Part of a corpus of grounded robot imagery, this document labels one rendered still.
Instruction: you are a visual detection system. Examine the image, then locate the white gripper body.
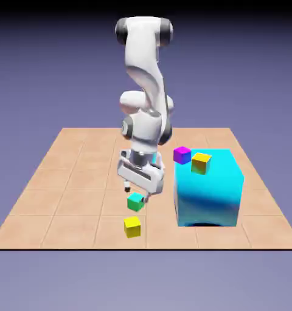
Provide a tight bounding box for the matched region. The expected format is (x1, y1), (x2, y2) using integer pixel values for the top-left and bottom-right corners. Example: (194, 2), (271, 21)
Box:
(116, 157), (165, 196)

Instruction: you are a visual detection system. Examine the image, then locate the small yellow cube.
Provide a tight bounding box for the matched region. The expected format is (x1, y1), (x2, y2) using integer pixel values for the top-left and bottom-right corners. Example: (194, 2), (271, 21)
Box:
(123, 216), (142, 239)

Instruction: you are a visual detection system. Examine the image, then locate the small magenta cube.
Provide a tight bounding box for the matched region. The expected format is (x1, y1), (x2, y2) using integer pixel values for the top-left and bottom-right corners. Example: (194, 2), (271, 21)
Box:
(173, 146), (192, 166)

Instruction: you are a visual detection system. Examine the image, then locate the small orange-yellow cube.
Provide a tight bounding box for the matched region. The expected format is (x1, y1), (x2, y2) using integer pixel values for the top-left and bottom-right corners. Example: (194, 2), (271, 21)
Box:
(190, 152), (213, 176)

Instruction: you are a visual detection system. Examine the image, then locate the large cyan box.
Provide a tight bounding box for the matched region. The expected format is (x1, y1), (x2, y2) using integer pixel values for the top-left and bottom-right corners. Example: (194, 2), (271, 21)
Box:
(173, 148), (246, 228)

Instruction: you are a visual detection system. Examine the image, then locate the small green cube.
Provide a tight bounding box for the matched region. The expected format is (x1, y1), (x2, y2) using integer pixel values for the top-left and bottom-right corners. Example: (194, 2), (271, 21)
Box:
(127, 192), (145, 213)

